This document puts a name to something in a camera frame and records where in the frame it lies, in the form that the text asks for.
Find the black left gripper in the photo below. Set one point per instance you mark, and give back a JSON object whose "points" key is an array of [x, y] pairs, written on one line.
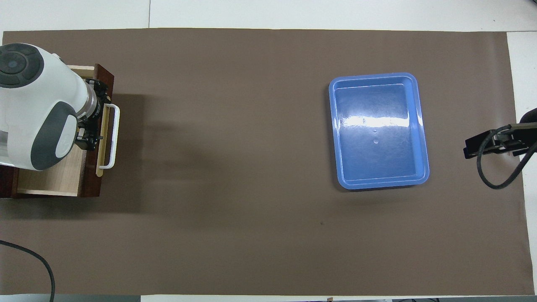
{"points": [[101, 113]]}

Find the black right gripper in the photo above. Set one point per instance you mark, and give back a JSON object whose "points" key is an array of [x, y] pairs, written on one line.
{"points": [[529, 130]]}

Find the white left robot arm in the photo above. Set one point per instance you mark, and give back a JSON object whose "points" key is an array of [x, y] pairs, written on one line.
{"points": [[33, 109]]}

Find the blue plastic tray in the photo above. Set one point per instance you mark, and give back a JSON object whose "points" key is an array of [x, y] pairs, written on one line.
{"points": [[377, 105]]}

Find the brown table mat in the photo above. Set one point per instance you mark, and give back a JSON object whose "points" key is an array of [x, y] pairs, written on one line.
{"points": [[251, 230]]}

